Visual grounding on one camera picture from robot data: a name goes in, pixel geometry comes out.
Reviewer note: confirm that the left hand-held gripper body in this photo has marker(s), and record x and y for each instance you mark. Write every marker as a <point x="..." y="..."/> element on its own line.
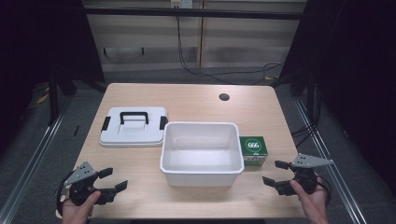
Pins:
<point x="79" y="174"/>

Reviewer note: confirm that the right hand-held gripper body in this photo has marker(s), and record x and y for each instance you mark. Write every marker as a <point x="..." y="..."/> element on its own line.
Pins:
<point x="306" y="161"/>

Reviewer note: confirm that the green and white small box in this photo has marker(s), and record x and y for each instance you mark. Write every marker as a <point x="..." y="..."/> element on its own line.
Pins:
<point x="253" y="146"/>

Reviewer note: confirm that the white plastic storage bin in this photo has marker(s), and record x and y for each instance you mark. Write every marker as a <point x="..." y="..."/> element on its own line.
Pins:
<point x="201" y="155"/>

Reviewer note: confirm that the person's left hand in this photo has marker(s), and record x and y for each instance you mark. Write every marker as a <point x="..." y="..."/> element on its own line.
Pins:
<point x="76" y="213"/>

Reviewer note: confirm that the person's right hand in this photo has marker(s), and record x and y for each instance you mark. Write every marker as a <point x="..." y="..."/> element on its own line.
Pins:
<point x="313" y="202"/>

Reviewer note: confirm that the black metal stand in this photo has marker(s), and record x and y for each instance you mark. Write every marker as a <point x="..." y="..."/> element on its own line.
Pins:
<point x="310" y="99"/>
<point x="53" y="99"/>

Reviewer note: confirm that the black curtain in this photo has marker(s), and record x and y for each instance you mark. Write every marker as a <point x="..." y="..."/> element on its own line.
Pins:
<point x="358" y="62"/>
<point x="37" y="46"/>

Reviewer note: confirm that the black horizontal metal bar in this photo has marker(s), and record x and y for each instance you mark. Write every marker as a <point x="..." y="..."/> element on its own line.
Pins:
<point x="193" y="13"/>

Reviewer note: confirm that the metal floor rail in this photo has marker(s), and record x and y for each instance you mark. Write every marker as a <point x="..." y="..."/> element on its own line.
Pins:
<point x="31" y="161"/>
<point x="330" y="155"/>

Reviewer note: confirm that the white wall power outlet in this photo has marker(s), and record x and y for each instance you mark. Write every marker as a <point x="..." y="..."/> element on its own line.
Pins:
<point x="181" y="3"/>

